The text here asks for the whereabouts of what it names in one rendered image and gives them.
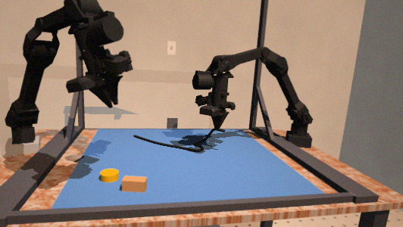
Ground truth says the orange disc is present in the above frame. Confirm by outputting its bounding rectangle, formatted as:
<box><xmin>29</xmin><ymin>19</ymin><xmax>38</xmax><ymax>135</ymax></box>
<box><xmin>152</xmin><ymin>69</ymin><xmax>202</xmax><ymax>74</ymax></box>
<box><xmin>100</xmin><ymin>169</ymin><xmax>119</xmax><ymax>182</ymax></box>

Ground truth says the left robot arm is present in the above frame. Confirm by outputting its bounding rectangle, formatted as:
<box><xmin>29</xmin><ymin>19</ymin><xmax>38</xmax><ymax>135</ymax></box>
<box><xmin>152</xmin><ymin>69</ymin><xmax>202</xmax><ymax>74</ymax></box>
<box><xmin>192</xmin><ymin>47</ymin><xmax>313</xmax><ymax>137</ymax></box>

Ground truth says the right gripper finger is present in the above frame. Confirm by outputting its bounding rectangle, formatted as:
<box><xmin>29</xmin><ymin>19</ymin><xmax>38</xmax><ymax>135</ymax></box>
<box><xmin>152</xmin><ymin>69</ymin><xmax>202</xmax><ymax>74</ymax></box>
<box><xmin>87</xmin><ymin>82</ymin><xmax>113</xmax><ymax>108</ymax></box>
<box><xmin>104</xmin><ymin>76</ymin><xmax>123</xmax><ymax>105</ymax></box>

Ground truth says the blue mat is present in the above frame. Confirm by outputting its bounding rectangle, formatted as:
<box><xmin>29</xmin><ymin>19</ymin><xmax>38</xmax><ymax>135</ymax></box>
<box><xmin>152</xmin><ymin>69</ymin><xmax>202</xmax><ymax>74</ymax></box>
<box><xmin>51</xmin><ymin>129</ymin><xmax>325</xmax><ymax>209</ymax></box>

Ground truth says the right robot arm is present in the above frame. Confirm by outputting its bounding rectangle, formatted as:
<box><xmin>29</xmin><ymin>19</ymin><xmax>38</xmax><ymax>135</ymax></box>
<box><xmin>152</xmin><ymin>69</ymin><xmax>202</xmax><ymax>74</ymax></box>
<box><xmin>5</xmin><ymin>0</ymin><xmax>132</xmax><ymax>145</ymax></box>

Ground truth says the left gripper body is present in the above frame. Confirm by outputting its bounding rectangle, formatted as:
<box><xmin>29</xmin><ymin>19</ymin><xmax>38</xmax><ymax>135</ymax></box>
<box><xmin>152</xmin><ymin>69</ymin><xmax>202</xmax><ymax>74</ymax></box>
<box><xmin>199</xmin><ymin>89</ymin><xmax>236</xmax><ymax>117</ymax></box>

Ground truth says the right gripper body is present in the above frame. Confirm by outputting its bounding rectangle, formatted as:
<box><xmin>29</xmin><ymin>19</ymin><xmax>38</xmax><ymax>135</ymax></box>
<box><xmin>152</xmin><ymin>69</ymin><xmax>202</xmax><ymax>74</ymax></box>
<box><xmin>66</xmin><ymin>46</ymin><xmax>119</xmax><ymax>93</ymax></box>

